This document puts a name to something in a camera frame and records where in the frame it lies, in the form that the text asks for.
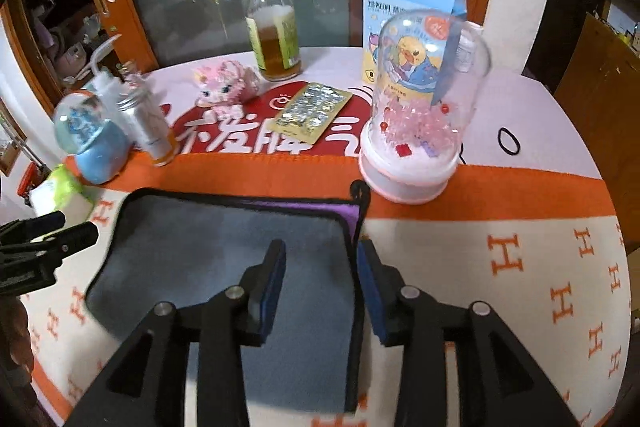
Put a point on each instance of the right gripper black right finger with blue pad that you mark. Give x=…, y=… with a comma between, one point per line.
x=499, y=382

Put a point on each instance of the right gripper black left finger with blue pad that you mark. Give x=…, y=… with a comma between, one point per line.
x=144, y=382

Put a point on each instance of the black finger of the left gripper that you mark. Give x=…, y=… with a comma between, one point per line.
x=24, y=231
x=62, y=244

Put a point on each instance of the purple and grey towel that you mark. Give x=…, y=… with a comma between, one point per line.
x=185, y=248

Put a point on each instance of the green tissue pack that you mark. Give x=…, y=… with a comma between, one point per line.
x=61, y=191

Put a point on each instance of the red bucket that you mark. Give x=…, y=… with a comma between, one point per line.
x=34, y=175

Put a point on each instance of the blue castle snow globe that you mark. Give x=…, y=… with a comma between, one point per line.
x=84, y=129

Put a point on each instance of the silver drink can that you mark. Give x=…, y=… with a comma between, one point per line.
x=147, y=123

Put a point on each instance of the red mat with white letters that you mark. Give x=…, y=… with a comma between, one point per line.
x=252, y=133

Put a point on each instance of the pink block toy animal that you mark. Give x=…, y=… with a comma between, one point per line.
x=224, y=89

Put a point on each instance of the pill blister pack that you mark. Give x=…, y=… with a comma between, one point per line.
x=310, y=112

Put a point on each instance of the glass bottle with yellow drink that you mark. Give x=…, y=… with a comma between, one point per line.
x=272, y=28

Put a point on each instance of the wooden cabinet right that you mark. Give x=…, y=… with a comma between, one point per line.
x=600, y=93

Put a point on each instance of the glass dome with pink base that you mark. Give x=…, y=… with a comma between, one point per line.
x=410, y=146

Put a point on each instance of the white pill bottle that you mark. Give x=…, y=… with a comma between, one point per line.
x=470, y=54

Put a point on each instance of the light blue carton box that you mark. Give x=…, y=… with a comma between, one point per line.
x=407, y=41

